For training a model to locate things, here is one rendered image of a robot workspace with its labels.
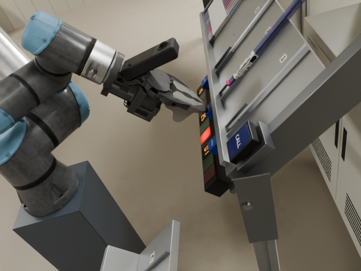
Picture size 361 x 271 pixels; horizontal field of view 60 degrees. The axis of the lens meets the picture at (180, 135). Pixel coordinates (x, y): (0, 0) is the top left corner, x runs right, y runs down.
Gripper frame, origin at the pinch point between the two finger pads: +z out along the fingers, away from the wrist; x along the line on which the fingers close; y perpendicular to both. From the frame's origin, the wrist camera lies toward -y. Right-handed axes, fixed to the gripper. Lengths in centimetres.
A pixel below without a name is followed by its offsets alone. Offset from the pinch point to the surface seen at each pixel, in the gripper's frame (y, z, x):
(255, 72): -12.9, 2.3, 3.7
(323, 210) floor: 26, 73, -17
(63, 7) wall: 187, -86, -399
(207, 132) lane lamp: 3.5, 3.2, 3.2
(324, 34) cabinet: -20, 31, -34
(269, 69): -15.7, 2.3, 6.7
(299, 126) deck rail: -15.7, 3.6, 20.9
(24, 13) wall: 221, -129, -392
